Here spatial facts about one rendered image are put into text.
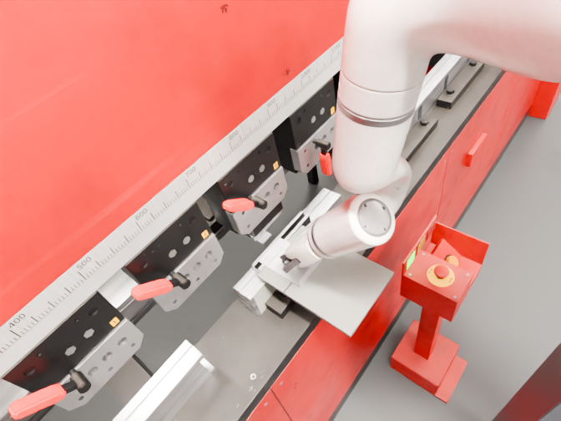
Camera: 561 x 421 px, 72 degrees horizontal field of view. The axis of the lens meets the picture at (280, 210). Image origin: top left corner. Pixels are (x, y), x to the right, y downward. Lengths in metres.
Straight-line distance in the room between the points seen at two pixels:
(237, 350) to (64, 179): 0.64
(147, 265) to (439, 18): 0.51
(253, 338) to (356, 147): 0.66
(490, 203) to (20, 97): 2.26
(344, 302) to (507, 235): 1.55
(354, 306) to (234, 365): 0.33
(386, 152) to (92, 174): 0.36
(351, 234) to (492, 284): 1.58
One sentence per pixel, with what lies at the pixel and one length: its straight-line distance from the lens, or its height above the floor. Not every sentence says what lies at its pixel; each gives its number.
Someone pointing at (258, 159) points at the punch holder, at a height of 1.31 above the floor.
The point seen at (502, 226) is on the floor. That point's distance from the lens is 2.35.
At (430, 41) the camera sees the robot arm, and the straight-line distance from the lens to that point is 0.39.
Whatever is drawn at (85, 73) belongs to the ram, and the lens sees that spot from 0.51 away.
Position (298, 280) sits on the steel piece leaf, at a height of 1.00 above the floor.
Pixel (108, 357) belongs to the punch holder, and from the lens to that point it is 0.72.
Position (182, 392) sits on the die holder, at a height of 0.93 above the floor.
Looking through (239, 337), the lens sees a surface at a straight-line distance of 1.03.
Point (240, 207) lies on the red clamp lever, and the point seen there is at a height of 1.30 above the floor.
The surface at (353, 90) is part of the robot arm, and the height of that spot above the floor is 1.55.
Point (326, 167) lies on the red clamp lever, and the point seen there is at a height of 1.18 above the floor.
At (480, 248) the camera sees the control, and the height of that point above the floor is 0.78.
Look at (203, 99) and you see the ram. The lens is 0.61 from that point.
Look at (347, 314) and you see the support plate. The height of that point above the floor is 1.00.
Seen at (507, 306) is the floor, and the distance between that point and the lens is 2.09.
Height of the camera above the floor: 1.78
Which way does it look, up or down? 48 degrees down
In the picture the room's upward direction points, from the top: 16 degrees counter-clockwise
